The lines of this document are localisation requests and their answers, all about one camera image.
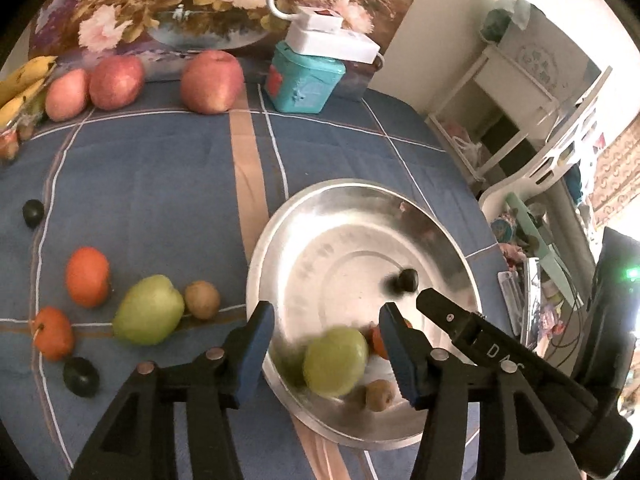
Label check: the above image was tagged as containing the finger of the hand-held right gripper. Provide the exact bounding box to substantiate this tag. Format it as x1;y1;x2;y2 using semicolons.
416;287;601;433

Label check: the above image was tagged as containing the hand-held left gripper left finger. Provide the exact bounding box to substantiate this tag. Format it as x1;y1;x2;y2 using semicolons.
70;300;276;480

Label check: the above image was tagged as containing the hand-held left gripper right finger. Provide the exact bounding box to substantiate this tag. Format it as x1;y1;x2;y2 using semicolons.
378;302;587;480

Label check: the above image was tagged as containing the dark plum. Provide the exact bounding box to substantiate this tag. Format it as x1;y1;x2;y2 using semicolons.
22;199;46;230
63;356;100;399
387;268;420;295

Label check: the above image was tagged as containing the round green apple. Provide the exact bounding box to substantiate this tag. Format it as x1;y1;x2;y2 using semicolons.
302;326;370;397

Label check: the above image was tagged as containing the round metal bowl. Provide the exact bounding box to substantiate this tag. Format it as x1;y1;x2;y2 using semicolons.
246;178;485;450

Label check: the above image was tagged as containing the orange tangerine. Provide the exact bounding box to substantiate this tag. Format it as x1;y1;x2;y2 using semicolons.
31;307;76;362
66;246;111;309
370;318;414;360

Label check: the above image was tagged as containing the brown kiwi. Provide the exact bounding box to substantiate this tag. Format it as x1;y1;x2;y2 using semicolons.
365;379;399;412
184;280;221;321

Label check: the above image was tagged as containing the green plastic board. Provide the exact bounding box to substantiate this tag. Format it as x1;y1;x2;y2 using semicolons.
505;194;577;307

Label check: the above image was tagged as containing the oblong green apple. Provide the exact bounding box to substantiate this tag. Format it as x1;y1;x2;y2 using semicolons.
112;274;186;346

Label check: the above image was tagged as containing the white chair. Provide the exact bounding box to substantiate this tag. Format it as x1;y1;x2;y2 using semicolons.
477;66;614;243

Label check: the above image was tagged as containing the white plastic bag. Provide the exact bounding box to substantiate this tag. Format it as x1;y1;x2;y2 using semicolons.
449;135;484;167

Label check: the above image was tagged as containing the blue plaid tablecloth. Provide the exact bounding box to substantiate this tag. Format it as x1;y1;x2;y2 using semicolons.
0;55;502;480

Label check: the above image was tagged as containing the white shelf unit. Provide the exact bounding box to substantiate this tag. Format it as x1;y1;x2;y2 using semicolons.
425;40;562;182

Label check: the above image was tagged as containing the dark clear container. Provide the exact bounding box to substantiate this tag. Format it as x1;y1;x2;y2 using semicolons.
332;56;385;102

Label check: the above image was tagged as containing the white printed board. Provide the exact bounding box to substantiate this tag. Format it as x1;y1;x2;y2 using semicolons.
500;10;602;103

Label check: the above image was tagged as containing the teal box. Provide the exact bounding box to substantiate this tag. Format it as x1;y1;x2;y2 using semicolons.
264;41;347;114

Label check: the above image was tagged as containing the large red apple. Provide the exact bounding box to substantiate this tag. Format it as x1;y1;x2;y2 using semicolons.
180;50;246;115

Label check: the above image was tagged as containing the wide white box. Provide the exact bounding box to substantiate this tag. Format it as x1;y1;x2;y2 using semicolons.
285;24;381;65

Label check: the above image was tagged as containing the teal cloth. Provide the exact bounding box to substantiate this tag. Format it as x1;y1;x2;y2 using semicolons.
481;0;534;44

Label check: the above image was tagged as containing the pale red apple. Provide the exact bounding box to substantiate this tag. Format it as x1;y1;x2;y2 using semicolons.
45;68;91;123

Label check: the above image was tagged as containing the clear packet of small fruit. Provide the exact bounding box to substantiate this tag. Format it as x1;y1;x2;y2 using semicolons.
0;114;37;162

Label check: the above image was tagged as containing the small white box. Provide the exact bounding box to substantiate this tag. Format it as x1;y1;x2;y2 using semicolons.
292;6;345;33

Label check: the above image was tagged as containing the bunch of yellow bananas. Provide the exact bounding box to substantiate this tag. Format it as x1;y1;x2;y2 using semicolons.
0;55;59;130

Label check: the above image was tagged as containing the floral painting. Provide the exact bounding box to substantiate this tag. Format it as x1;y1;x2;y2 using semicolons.
30;0;437;70

